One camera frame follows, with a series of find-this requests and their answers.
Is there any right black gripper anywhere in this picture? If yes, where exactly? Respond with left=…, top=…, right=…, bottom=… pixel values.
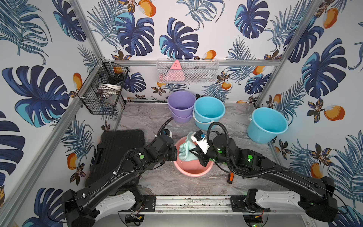
left=188, top=140, right=233, bottom=169

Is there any mint green microfiber cloth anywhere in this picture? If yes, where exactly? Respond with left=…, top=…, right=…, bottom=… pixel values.
left=178, top=132, right=198, bottom=162

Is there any pink plastic bucket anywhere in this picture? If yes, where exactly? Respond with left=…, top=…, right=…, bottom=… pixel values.
left=174, top=136, right=214, bottom=177

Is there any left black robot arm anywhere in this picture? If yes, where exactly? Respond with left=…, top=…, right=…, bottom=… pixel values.
left=61, top=134, right=177, bottom=227

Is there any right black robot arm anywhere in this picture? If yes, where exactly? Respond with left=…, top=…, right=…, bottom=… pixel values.
left=190, top=131, right=338, bottom=222

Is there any purple plastic bucket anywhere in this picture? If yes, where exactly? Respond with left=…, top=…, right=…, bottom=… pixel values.
left=167, top=91, right=196, bottom=124

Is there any black ribbed case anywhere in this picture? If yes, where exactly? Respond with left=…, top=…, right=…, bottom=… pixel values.
left=85, top=130, right=145, bottom=186

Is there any pink triangular sponge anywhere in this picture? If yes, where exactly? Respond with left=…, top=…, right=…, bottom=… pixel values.
left=163, top=60, right=186, bottom=83

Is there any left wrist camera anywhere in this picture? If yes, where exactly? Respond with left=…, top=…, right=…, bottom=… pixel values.
left=162, top=129, right=173, bottom=138

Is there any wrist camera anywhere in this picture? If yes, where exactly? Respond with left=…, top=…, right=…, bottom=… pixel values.
left=191, top=131, right=210, bottom=154
left=162, top=129, right=173, bottom=138

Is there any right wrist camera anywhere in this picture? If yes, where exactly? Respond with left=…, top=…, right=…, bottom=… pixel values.
left=191, top=131, right=210, bottom=154

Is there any orange handled screwdriver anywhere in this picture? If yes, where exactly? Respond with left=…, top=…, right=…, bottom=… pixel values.
left=227, top=172, right=234, bottom=184

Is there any teal bucket with white handle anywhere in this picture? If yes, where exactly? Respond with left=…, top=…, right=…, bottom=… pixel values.
left=192, top=96, right=226, bottom=131

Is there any teal bucket on wall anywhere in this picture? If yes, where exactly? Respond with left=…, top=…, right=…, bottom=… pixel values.
left=247, top=107, right=288, bottom=144

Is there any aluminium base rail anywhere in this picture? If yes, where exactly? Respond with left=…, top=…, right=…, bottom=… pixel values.
left=78, top=194, right=311, bottom=215

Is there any black wire basket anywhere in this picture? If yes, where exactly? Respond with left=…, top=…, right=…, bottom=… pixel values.
left=77, top=59, right=130, bottom=115

